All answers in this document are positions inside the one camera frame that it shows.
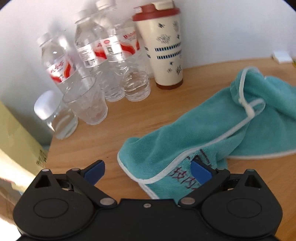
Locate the teal microfibre towel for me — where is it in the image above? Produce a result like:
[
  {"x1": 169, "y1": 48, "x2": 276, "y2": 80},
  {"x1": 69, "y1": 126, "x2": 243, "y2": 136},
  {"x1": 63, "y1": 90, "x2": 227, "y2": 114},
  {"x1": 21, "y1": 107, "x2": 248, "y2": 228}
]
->
[{"x1": 117, "y1": 67, "x2": 295, "y2": 201}]

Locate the yellow paper shopping bag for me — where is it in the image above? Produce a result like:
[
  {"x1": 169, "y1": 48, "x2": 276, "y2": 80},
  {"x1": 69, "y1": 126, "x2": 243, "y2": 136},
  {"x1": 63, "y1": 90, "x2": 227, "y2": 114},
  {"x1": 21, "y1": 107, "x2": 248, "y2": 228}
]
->
[{"x1": 0, "y1": 103, "x2": 47, "y2": 187}]

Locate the small jar white lid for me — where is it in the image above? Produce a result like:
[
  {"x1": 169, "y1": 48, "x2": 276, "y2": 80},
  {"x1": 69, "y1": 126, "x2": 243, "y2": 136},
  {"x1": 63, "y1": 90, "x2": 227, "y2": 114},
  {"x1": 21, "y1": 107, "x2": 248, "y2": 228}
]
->
[{"x1": 34, "y1": 90, "x2": 79, "y2": 140}]

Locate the clear plastic cup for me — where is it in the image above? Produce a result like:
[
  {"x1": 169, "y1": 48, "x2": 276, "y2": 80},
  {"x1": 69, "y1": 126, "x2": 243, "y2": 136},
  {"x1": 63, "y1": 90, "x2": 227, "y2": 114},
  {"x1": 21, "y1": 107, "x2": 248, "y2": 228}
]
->
[{"x1": 63, "y1": 76, "x2": 108, "y2": 125}]

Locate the left clear water bottle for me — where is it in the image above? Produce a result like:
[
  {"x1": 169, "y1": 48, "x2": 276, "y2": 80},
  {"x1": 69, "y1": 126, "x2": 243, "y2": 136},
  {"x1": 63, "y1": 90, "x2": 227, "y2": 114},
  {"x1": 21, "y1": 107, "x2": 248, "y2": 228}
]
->
[{"x1": 37, "y1": 33, "x2": 81, "y2": 94}]

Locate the clear water bottle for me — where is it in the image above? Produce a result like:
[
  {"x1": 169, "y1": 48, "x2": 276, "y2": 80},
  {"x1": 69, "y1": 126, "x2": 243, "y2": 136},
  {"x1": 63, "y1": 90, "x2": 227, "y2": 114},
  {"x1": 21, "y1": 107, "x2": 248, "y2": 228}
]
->
[
  {"x1": 37, "y1": 33, "x2": 81, "y2": 94},
  {"x1": 95, "y1": 1, "x2": 151, "y2": 102},
  {"x1": 74, "y1": 9, "x2": 125, "y2": 102}
]

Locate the middle clear water bottle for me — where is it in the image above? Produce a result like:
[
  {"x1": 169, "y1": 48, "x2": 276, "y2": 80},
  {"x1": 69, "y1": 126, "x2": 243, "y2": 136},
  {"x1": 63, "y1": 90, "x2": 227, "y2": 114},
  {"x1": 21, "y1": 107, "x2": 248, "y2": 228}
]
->
[{"x1": 74, "y1": 9, "x2": 125, "y2": 102}]

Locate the right clear water bottle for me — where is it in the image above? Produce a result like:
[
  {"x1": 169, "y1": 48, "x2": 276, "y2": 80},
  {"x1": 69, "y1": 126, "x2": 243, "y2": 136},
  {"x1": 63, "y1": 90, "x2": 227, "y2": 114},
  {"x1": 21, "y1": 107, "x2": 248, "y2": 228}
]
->
[{"x1": 95, "y1": 1, "x2": 151, "y2": 102}]

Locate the cream tumbler red lid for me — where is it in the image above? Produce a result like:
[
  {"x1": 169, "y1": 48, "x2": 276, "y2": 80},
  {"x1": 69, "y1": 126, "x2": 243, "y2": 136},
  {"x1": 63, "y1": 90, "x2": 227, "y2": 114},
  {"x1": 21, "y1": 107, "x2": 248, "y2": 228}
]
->
[{"x1": 132, "y1": 1, "x2": 183, "y2": 89}]

